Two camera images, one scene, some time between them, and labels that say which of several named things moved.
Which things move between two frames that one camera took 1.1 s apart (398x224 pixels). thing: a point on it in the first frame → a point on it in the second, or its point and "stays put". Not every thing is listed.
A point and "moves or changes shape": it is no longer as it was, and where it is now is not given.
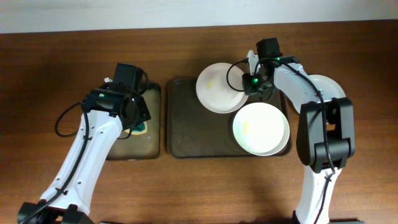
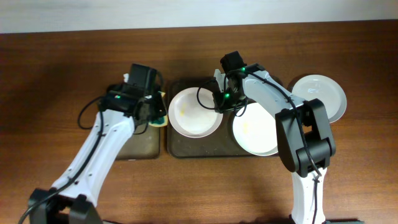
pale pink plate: (219, 88) moves or changes shape
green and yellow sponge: (140, 129) → (161, 121)
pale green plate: (260, 129) stays put
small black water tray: (148, 145) stays put
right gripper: (250, 91) → (217, 96)
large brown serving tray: (194, 131) stays put
